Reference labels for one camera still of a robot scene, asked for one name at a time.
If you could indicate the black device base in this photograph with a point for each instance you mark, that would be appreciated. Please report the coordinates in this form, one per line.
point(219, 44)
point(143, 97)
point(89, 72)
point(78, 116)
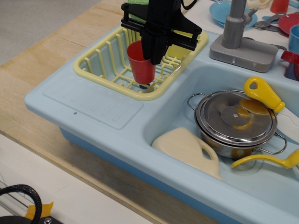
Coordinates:
point(23, 220)

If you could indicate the grey plastic fork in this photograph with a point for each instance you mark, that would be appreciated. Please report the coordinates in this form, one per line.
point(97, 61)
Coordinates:
point(266, 23)

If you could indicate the grey toy faucet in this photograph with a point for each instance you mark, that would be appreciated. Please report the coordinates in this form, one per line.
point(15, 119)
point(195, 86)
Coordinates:
point(232, 48)

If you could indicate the yellow dish rack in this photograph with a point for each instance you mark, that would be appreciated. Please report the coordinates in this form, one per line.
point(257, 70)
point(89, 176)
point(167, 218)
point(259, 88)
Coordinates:
point(116, 62)

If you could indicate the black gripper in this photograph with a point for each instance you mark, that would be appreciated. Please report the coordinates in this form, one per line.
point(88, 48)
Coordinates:
point(164, 26)

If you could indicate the light blue toy sink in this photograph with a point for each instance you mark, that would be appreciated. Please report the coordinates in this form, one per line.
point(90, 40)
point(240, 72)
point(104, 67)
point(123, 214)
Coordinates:
point(152, 132)

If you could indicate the yellow plastic ladle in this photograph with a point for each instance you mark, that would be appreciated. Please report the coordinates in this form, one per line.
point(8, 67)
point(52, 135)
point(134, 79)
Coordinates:
point(291, 161)

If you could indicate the cream plastic jug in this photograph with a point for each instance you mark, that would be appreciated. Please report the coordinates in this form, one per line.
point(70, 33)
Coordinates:
point(183, 145)

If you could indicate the cream toy item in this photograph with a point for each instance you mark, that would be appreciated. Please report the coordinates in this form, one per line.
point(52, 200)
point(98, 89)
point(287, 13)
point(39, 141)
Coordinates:
point(260, 4)

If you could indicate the green toy bitter gourd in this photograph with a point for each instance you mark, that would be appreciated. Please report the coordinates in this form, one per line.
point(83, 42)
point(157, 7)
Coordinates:
point(141, 2)

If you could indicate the orange plastic cup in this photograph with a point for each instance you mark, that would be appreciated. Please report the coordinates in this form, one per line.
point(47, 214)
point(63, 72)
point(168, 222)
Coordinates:
point(279, 6)

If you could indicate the blue plastic cup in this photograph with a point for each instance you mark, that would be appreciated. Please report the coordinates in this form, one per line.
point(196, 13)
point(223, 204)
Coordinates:
point(293, 44)

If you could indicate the red plastic cup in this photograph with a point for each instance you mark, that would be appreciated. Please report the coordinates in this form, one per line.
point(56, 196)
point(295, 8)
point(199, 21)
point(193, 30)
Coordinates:
point(143, 70)

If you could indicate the red plastic plate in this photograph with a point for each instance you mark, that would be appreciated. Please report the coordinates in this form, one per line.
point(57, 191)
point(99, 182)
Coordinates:
point(287, 21)

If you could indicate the steel pot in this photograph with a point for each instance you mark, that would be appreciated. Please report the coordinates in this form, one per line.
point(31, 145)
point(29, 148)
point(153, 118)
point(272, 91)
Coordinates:
point(275, 145)

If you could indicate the blue plastic plate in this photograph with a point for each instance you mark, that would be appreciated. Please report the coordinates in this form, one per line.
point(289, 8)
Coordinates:
point(219, 10)

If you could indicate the yellow handled toy knife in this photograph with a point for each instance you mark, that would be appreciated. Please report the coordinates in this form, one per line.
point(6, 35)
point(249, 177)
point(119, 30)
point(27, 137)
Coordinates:
point(288, 123)

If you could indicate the yellow tape piece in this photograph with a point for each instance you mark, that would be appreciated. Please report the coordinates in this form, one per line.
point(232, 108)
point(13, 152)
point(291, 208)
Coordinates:
point(46, 211)

